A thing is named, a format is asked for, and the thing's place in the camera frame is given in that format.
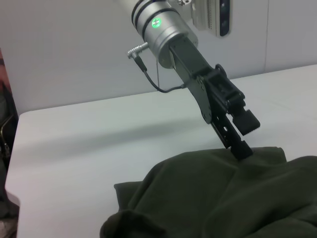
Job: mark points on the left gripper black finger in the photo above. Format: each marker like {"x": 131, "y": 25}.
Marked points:
{"x": 232, "y": 138}
{"x": 245, "y": 121}

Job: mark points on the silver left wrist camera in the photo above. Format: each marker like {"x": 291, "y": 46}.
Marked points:
{"x": 210, "y": 17}

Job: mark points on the dark green shirt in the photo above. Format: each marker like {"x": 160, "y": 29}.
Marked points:
{"x": 223, "y": 198}

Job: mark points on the dark brown background object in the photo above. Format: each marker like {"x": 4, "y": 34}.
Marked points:
{"x": 6, "y": 148}

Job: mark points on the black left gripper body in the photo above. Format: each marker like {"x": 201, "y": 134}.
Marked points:
{"x": 198, "y": 77}

